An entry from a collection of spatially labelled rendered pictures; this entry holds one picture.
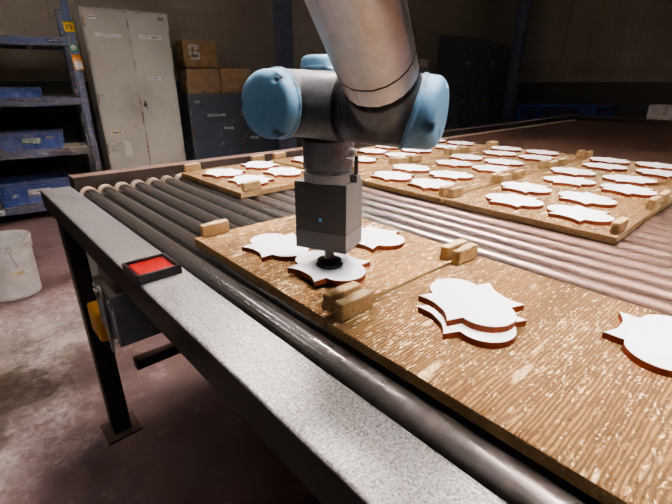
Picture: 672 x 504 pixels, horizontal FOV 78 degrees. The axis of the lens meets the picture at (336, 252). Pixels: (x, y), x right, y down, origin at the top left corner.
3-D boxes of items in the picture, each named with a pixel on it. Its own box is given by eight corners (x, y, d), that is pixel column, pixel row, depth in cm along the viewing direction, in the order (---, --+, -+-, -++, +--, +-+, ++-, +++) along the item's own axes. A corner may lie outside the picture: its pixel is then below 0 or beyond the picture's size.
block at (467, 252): (459, 267, 70) (460, 252, 69) (449, 263, 72) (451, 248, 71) (477, 258, 74) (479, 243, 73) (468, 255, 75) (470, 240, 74)
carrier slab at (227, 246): (323, 328, 56) (323, 317, 55) (194, 245, 84) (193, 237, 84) (469, 260, 77) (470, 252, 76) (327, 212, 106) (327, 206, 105)
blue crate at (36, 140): (1, 152, 382) (-4, 134, 376) (8, 147, 414) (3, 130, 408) (65, 148, 405) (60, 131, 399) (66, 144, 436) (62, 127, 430)
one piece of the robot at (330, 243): (378, 148, 66) (374, 245, 72) (327, 145, 69) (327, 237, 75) (348, 160, 56) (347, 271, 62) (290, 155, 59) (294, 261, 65)
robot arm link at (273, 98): (322, 67, 41) (366, 70, 50) (231, 64, 45) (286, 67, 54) (320, 149, 44) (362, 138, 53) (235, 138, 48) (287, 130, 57)
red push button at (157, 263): (141, 283, 69) (139, 275, 69) (129, 271, 74) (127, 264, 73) (176, 272, 73) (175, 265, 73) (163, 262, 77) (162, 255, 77)
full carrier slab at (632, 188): (661, 211, 107) (666, 194, 105) (508, 184, 135) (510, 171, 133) (689, 189, 128) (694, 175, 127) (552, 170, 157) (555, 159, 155)
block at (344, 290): (329, 314, 56) (329, 296, 55) (321, 309, 57) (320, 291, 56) (361, 300, 60) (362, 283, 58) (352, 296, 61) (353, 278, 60)
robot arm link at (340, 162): (316, 136, 65) (366, 138, 61) (317, 165, 66) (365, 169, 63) (292, 141, 58) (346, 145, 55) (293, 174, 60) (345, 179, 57)
